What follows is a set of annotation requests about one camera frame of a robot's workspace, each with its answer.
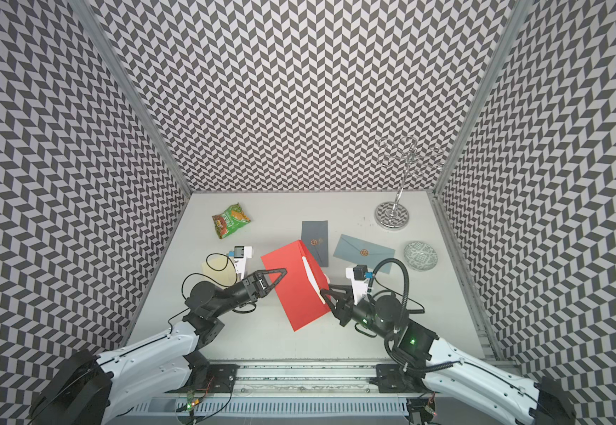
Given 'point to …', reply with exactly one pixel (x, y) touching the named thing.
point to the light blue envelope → (361, 252)
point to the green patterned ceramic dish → (419, 256)
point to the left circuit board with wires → (192, 400)
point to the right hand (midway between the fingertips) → (323, 296)
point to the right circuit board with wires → (421, 411)
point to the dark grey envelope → (314, 234)
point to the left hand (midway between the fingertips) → (287, 277)
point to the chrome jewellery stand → (395, 215)
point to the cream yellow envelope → (220, 270)
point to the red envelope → (299, 289)
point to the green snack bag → (230, 220)
